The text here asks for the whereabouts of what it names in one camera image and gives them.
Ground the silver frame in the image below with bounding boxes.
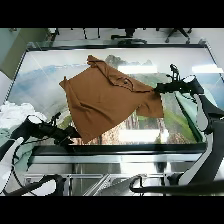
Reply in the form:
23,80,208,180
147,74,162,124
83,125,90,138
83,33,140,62
21,151,208,197

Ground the pale green garment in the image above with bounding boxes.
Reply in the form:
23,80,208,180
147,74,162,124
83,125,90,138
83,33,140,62
0,127,37,168
173,90,218,142

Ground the black cable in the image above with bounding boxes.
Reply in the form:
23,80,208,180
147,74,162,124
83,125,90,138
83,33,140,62
10,142,26,194

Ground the white garment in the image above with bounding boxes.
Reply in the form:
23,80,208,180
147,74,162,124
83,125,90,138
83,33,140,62
0,101,48,132

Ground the brown T-shirt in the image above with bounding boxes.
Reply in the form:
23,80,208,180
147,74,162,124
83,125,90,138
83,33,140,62
58,54,165,145

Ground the black office chair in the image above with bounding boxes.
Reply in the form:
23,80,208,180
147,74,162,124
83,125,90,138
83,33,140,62
110,27,148,46
164,27,194,45

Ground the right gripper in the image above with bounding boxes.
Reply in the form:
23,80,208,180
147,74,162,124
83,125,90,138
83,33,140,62
153,81,178,95

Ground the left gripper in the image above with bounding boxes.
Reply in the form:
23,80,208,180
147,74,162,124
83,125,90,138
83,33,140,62
54,125,81,146

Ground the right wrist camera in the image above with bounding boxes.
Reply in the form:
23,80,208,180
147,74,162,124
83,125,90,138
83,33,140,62
166,63,182,83

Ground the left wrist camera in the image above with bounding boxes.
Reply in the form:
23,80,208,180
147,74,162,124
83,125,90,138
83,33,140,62
48,111,63,128

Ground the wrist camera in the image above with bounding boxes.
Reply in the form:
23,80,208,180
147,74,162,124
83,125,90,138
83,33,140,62
166,63,182,83
48,111,63,128

